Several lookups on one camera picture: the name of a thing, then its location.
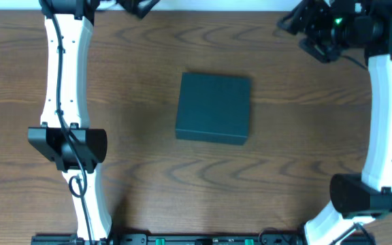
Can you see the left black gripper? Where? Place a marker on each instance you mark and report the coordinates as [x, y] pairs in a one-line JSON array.
[[139, 7]]

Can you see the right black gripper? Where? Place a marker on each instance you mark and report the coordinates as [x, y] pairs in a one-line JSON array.
[[307, 26]]

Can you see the black gift box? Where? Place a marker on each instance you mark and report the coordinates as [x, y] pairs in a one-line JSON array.
[[213, 108]]

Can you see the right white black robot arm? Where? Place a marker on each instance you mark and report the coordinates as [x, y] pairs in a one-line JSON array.
[[360, 199]]

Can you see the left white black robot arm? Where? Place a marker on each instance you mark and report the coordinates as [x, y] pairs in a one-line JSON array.
[[64, 135]]

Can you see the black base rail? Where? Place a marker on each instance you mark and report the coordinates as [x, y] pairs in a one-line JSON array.
[[143, 239]]

